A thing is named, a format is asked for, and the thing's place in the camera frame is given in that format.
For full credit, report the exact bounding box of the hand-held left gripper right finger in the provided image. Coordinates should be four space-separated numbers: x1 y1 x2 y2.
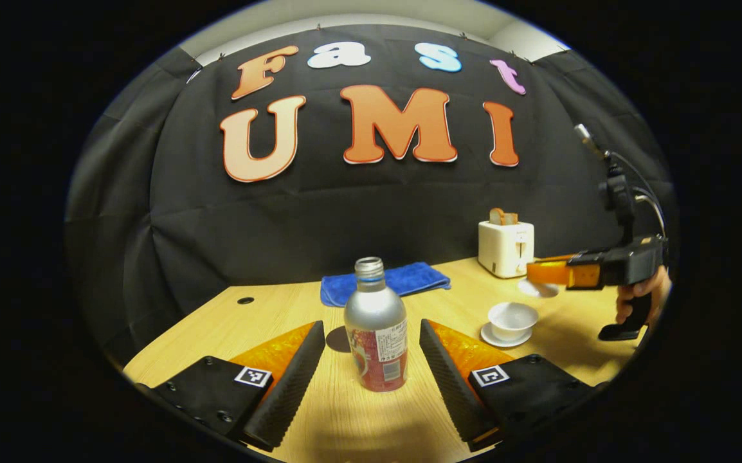
419 318 606 453

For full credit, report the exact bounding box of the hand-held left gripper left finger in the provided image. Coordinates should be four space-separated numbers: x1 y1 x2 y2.
146 320 327 453

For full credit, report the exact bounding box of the white teacup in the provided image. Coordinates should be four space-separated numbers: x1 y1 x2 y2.
488 302 539 342

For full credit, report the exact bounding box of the dark round coaster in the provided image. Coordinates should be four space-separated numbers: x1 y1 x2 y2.
325 325 353 354

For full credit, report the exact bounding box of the silver water bottle red label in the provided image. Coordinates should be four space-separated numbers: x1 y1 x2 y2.
344 257 409 393

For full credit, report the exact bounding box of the white toaster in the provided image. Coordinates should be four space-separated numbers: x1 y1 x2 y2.
478 220 536 279

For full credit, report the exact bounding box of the white saucer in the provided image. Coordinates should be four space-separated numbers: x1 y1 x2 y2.
480 322 534 349

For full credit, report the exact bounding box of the blue folded cloth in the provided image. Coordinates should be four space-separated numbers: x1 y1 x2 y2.
320 261 452 308

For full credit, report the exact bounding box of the black backdrop cloth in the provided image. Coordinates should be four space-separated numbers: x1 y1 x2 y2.
66 24 677 367

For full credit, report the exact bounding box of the thin black cable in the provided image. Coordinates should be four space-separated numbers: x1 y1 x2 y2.
609 151 667 239

